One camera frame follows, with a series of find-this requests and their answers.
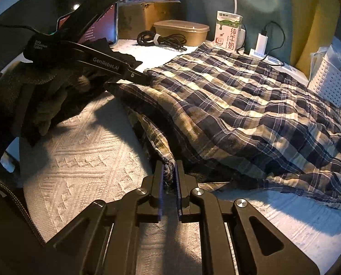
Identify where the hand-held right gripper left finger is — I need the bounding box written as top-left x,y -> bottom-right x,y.
53,160 -> 164,275

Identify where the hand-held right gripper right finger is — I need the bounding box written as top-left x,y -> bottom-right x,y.
175,160 -> 321,275

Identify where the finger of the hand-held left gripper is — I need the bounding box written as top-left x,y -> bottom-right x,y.
57,0 -> 124,39
64,41 -> 153,85

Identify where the plaid flannel shirt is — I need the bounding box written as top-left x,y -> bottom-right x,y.
105,42 -> 341,207

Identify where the person's left hand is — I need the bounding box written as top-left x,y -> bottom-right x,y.
0,61 -> 91,138

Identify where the tablet with red screen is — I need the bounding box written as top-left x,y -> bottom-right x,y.
57,2 -> 119,47

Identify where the brown cardboard box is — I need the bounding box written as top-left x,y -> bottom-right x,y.
118,1 -> 183,39

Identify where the brown food container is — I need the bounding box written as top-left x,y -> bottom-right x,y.
153,19 -> 210,47

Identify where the white textured tablecloth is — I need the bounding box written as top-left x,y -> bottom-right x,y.
5,38 -> 341,275

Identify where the white green milk carton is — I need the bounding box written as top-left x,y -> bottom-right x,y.
214,11 -> 243,54

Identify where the white charger plug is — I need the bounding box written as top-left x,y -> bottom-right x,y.
256,33 -> 270,57

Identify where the white power strip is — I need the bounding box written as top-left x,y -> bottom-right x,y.
244,49 -> 309,78

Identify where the white perforated basket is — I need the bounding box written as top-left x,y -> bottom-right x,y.
307,46 -> 341,107

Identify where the pale plastic bag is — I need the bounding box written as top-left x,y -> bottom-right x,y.
310,37 -> 341,64

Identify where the yellow curtain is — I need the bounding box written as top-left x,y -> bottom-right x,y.
287,0 -> 341,70

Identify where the thin black cable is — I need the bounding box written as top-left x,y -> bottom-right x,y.
0,23 -> 46,36

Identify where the coiled black cable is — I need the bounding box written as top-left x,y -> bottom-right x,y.
137,31 -> 189,52

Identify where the braided black cable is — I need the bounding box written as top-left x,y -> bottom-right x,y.
0,177 -> 46,247

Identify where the black charger cable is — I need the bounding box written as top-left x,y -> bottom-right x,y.
260,20 -> 286,55

